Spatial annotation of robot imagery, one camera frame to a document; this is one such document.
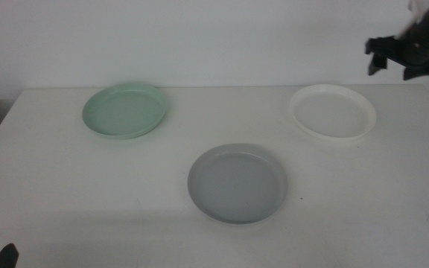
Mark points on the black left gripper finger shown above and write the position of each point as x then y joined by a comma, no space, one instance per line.
6,257

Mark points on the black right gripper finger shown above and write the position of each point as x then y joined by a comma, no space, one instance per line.
377,65
421,72

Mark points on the white shallow bowl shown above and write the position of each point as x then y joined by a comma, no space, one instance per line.
330,115

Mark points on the grey shallow bowl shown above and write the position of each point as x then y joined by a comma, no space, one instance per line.
237,186

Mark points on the pale green shallow bowl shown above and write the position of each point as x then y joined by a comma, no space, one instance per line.
125,113

